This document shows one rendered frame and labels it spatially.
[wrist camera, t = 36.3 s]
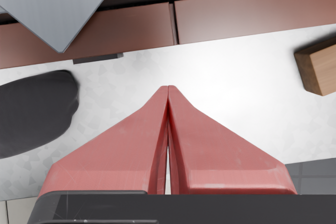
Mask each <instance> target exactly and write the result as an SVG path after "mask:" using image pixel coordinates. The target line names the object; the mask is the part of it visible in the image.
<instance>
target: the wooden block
mask: <svg viewBox="0 0 336 224"><path fill-rule="evenodd" d="M294 57H295V60H296V63H297V66H298V69H299V72H300V75H301V79H302V82H303V85H304V88H305V90H306V91H307V92H310V93H313V94H316V95H319V96H322V97H324V96H327V95H329V94H332V93H334V92H336V36H335V37H333V38H330V39H328V40H325V41H323V42H320V43H318V44H315V45H313V46H310V47H308V48H305V49H303V50H300V51H297V52H295V53H294Z"/></svg>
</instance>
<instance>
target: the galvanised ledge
mask: <svg viewBox="0 0 336 224"><path fill-rule="evenodd" d="M333 37H336V24H328V25H321V26H314V27H306V28H299V29H292V30H284V31H277V32H270V33H262V34H255V35H248V36H240V37H233V38H226V39H218V40H211V41H204V42H196V43H189V44H182V45H174V46H167V47H159V48H152V49H145V50H137V51H130V52H123V57H121V58H116V59H109V60H102V61H94V62H87V63H80V64H73V60H72V59H71V60H64V61H57V62H49V63H42V64H35V65H27V66H20V67H13V68H5V69H0V86H1V85H3V84H6V83H9V82H12V81H15V80H18V79H22V78H26V77H30V76H35V75H40V74H44V73H48V72H54V71H63V72H67V73H69V74H70V75H71V76H72V79H73V81H74V82H75V83H76V85H77V88H78V91H77V95H76V98H77V100H78V104H79V105H78V109H77V111H76V112H75V113H74V115H73V116H72V119H71V124H70V127H69V128H68V129H67V131H66V132H65V133H64V134H63V135H61V136H60V137H59V138H57V139H55V140H53V141H52V142H50V143H48V144H45V145H43V146H41V147H38V148H35V149H33V150H30V151H27V152H25V153H22V154H19V155H15V156H12V157H8V158H3V159H0V202H2V201H9V200H17V199H25V198H32V197H38V196H39V193H40V191H41V188H42V186H43V183H44V181H45V179H46V174H45V170H49V169H50V168H51V166H52V165H53V164H54V163H55V162H57V161H59V160H60V159H62V158H63V157H65V156H66V155H68V154H70V153H71V152H73V151H74V150H76V149H77V148H79V147H81V146H82V145H84V144H85V143H87V142H88V141H90V140H92V139H93V138H95V137H96V136H98V135H99V134H101V133H103V132H104V131H106V130H107V129H109V128H110V127H112V126H114V125H115V124H117V123H118V122H120V121H121V120H123V119H125V118H126V117H128V116H129V115H131V114H132V113H134V112H136V111H137V110H139V109H140V108H141V107H142V106H143V105H144V104H145V103H146V102H147V101H148V100H149V99H150V97H151V96H152V95H153V94H154V93H155V92H156V91H157V90H158V88H159V87H160V86H168V85H174V86H176V87H177V88H178V89H179V90H180V91H181V93H182V94H183V95H184V96H185V97H186V98H187V99H188V100H189V102H190V103H191V104H192V105H193V106H194V107H195V108H197V109H198V110H200V111H201V112H203V113H204V114H206V115H208V116H209V117H211V118H212V119H214V120H215V121H217V122H219V123H220V124H222V125H223V126H225V127H227V128H228V129H230V130H231V131H233V132H234V133H236V134H238V135H239V136H241V137H242V138H244V139H246V140H247V141H249V142H250V143H252V144H253V145H255V146H257V147H258V148H260V149H261V150H263V151H264V152H266V153H268V154H269V155H271V156H272V157H274V158H276V159H277V160H279V161H280V162H282V163H283V164H284V165H285V164H292V163H300V162H308V161H315V160H323V159H331V158H336V92H333V93H331V94H328V95H326V96H320V95H317V94H314V93H311V92H308V91H306V90H305V87H304V84H303V81H302V77H301V74H300V71H299V68H298V65H297V62H296V59H295V56H294V53H296V52H298V51H301V50H303V49H306V48H308V47H311V46H313V45H316V44H318V43H321V42H323V41H326V40H328V39H331V38H333Z"/></svg>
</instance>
